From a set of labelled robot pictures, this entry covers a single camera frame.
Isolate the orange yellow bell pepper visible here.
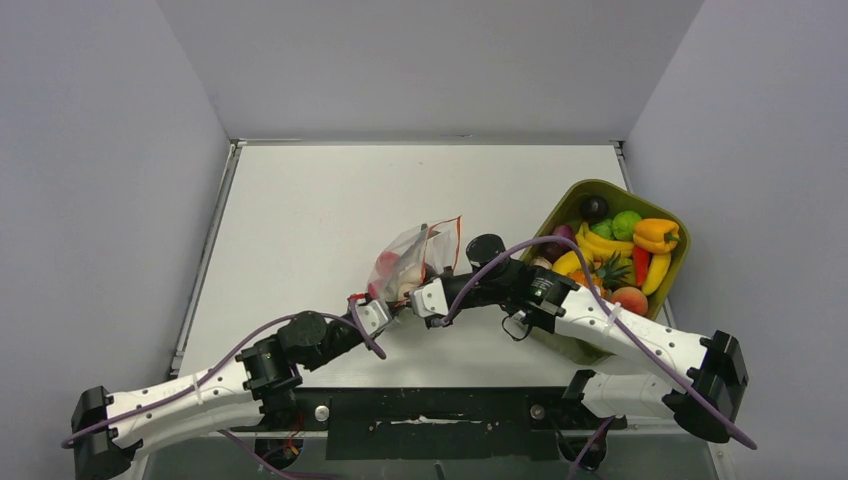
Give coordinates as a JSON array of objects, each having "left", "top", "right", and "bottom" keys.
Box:
[{"left": 632, "top": 218, "right": 680, "bottom": 254}]

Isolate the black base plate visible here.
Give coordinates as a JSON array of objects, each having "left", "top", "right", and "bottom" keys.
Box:
[{"left": 249, "top": 387, "right": 602, "bottom": 461}]

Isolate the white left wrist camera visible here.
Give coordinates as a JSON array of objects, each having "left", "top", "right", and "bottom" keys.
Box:
[{"left": 349, "top": 299, "right": 394, "bottom": 338}]

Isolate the purple red onion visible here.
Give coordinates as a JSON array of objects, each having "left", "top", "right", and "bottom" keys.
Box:
[{"left": 552, "top": 224, "right": 577, "bottom": 249}]

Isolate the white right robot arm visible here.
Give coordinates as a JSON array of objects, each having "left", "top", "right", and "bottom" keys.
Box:
[{"left": 433, "top": 236, "right": 758, "bottom": 450}]

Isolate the clear orange zip bag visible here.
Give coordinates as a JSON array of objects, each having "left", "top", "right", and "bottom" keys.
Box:
[{"left": 365, "top": 216, "right": 462, "bottom": 305}]

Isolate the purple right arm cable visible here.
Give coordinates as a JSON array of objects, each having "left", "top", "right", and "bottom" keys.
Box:
[{"left": 430, "top": 235, "right": 758, "bottom": 480}]

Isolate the green lime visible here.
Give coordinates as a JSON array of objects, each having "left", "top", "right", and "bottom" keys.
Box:
[{"left": 611, "top": 210, "right": 643, "bottom": 242}]

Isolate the orange pineapple toy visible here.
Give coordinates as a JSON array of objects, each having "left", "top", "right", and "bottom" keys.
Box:
[{"left": 568, "top": 254, "right": 632, "bottom": 295}]

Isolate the peach near bin edge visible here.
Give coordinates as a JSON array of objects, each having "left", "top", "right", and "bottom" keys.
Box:
[{"left": 609, "top": 286, "right": 649, "bottom": 316}]

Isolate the yellow banana bunch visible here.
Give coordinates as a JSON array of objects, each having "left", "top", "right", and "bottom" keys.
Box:
[{"left": 576, "top": 222, "right": 635, "bottom": 261}]

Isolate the red apple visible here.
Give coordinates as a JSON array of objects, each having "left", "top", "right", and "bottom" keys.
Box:
[{"left": 374, "top": 251, "right": 399, "bottom": 278}]

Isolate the red chili pepper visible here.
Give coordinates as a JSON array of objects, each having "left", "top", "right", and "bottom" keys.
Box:
[{"left": 632, "top": 246, "right": 652, "bottom": 288}]

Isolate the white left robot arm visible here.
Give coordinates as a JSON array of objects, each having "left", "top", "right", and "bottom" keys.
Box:
[{"left": 62, "top": 306, "right": 391, "bottom": 479}]

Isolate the olive green plastic bin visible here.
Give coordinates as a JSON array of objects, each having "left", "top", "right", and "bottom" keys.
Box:
[{"left": 518, "top": 179, "right": 692, "bottom": 365}]

